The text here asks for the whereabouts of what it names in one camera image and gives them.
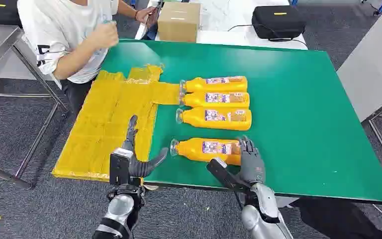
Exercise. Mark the brown cardboard box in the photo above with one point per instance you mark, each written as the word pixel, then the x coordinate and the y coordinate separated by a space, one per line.
pixel 179 21

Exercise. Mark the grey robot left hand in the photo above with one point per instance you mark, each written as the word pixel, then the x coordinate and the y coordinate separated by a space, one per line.
pixel 140 167

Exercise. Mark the yellow sheet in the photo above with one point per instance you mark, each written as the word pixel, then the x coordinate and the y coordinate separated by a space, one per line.
pixel 112 115

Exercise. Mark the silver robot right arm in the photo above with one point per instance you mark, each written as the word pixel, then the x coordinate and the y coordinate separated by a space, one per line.
pixel 266 199

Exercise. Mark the black case with yellow label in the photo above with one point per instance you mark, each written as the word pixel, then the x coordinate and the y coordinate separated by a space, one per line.
pixel 0 13
pixel 278 23

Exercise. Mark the orange drink bottle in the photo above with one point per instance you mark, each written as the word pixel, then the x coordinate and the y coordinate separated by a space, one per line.
pixel 196 100
pixel 191 150
pixel 197 85
pixel 194 118

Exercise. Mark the person's left hand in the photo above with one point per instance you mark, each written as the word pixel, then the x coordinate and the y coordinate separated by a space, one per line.
pixel 144 14

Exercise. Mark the person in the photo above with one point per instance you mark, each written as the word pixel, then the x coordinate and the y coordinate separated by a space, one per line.
pixel 56 26

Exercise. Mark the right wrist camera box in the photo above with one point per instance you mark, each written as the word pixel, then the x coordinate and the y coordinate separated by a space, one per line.
pixel 220 175

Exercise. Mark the white table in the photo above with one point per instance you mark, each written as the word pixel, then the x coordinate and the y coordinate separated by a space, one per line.
pixel 224 19

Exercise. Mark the dark phone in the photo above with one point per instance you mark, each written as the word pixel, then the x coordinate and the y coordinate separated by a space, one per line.
pixel 153 18

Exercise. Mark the white table foot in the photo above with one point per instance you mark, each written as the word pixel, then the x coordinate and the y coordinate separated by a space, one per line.
pixel 286 202
pixel 150 187

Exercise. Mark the black leg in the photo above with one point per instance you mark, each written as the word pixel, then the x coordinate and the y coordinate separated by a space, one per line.
pixel 336 221

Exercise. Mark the green table mat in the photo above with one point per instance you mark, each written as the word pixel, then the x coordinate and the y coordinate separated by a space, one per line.
pixel 293 115

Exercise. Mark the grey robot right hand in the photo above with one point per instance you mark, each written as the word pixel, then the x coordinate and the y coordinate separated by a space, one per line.
pixel 252 165

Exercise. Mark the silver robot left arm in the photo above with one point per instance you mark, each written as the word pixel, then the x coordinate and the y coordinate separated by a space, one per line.
pixel 120 207

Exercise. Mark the grey table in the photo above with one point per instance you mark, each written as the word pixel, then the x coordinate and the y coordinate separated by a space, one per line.
pixel 372 66

